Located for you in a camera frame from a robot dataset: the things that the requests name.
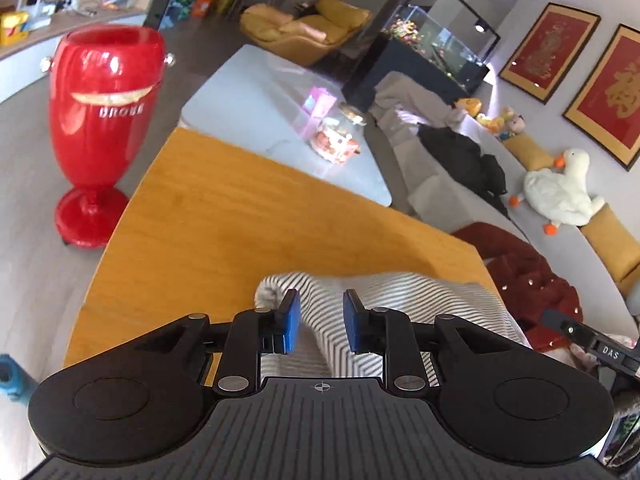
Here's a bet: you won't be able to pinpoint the white router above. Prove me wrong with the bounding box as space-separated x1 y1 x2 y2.
15 0 57 31

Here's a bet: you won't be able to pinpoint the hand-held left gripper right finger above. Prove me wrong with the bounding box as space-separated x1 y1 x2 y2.
343 289 506 395

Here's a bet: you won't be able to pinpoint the white goose plush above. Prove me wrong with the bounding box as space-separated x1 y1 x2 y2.
509 148 606 236

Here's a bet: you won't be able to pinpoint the clear snack jar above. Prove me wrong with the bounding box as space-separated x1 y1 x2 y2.
309 105 362 165

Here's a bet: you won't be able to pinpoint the grey sofa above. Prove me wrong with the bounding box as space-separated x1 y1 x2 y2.
370 70 640 311

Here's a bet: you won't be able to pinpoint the small doll plush toys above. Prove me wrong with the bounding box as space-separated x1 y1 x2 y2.
477 107 527 142

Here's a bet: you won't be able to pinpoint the red goblet-shaped bucket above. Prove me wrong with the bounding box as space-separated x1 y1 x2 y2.
40 26 176 248

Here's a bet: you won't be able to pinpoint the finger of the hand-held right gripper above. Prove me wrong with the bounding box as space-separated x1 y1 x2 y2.
541 308 591 343

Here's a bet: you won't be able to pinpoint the red framed wall picture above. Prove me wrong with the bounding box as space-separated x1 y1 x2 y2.
498 2 601 106
562 24 640 171

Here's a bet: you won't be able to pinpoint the pink translucent box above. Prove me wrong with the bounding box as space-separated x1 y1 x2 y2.
300 86 336 122

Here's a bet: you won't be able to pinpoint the beige blanket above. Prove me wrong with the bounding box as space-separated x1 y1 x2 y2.
372 71 466 136

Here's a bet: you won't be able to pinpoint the yellow box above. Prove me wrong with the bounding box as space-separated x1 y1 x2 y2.
0 10 30 45

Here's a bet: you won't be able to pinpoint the glass fish tank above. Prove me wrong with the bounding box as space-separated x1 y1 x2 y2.
382 0 501 93

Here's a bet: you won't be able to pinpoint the blue plastic object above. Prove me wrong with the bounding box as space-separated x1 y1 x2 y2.
0 354 39 403

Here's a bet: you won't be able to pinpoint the yellow armchair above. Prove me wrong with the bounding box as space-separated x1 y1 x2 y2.
240 0 373 66

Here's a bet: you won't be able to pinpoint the striped beige garment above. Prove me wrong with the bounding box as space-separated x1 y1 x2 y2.
254 271 533 378

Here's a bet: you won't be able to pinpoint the yellow cushion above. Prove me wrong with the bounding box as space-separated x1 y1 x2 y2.
580 205 640 291
502 135 557 172

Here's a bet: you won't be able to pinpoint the white TV cabinet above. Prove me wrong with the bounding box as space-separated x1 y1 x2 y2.
0 0 166 106

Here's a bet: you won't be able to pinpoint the white coffee table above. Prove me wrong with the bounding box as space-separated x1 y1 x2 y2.
180 44 393 207

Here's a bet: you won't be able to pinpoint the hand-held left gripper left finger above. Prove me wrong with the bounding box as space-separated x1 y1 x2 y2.
131 289 302 400

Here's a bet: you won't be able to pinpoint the black fish tank cabinet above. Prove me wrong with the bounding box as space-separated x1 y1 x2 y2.
342 35 488 111

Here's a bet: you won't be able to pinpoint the red fluffy garment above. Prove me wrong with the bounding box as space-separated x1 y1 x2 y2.
450 221 583 353

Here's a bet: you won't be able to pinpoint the black garment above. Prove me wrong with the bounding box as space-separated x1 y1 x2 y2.
417 125 508 211

